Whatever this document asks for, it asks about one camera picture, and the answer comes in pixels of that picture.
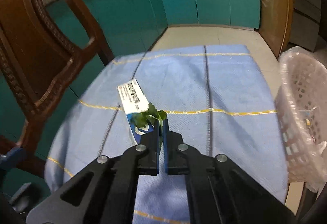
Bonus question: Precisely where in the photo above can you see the green vegetable leaf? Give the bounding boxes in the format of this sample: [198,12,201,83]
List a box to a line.
[129,102,167,143]

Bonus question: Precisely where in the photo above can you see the white printed paper box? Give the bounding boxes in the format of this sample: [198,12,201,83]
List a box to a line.
[117,78,153,144]

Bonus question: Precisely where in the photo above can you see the teal kitchen cabinets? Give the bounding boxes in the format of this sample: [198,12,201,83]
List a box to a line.
[0,0,262,189]

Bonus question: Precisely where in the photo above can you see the white plastic trash basket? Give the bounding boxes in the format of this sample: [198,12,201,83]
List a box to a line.
[275,46,326,193]

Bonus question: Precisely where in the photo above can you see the blue checked tablecloth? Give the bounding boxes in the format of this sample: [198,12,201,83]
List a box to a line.
[44,44,289,224]

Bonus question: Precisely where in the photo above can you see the carved dark wooden chair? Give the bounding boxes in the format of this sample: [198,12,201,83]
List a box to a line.
[1,0,114,177]

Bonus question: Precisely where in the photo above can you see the wooden glass door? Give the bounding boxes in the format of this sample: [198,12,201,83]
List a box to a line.
[258,0,293,58]

